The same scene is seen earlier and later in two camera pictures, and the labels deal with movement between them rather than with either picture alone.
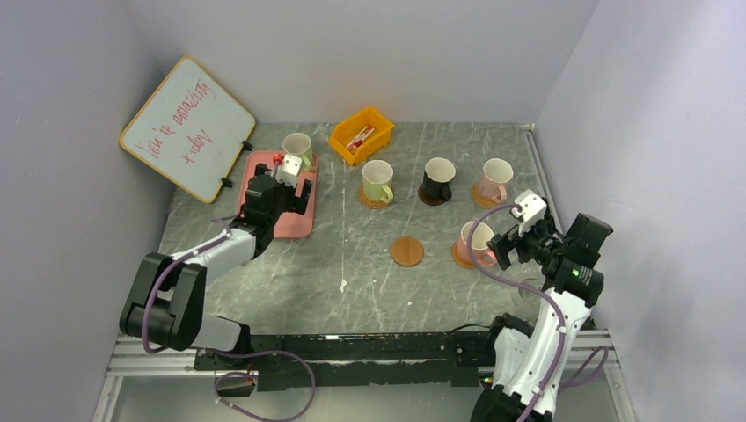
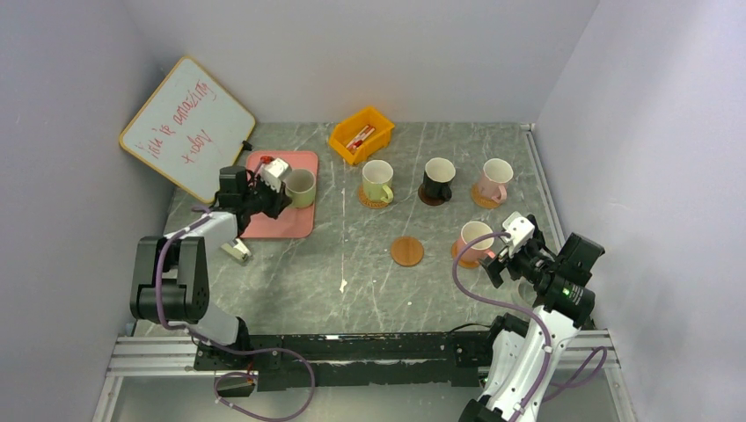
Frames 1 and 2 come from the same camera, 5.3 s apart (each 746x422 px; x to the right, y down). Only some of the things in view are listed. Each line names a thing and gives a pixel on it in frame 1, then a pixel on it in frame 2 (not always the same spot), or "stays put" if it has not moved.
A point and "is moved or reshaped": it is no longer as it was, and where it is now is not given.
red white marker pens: (359, 139) stays put
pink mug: (482, 252) stays put
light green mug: (299, 145) is moved or reshaped
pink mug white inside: (493, 181) stays put
